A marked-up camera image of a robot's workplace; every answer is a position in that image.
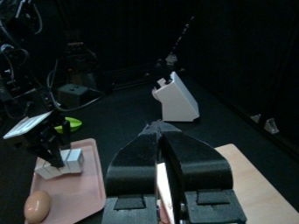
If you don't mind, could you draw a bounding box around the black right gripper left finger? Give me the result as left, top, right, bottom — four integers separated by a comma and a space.
102, 120, 163, 224

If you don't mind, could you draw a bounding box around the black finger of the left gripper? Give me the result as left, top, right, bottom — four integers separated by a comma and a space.
35, 143, 66, 170
60, 118, 72, 151

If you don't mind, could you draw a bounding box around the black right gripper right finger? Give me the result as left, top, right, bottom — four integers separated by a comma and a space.
158, 120, 248, 224

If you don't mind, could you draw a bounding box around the green toy vegetable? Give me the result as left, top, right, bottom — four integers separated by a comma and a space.
52, 116, 84, 135

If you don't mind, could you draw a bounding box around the pink plastic tray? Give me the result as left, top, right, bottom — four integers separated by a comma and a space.
23, 137, 108, 224

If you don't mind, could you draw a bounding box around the black square box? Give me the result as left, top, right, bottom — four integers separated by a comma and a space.
56, 83, 91, 109

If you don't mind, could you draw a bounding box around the brown toy egg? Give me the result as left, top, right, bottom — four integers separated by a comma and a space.
23, 190, 52, 221

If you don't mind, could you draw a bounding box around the white slanted plastic block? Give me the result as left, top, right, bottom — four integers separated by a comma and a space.
151, 71, 202, 123

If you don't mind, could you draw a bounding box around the black cable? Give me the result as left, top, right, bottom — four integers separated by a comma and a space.
46, 68, 106, 113

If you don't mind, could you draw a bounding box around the white metal corner bracket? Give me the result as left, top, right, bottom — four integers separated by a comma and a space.
263, 118, 280, 135
248, 113, 262, 124

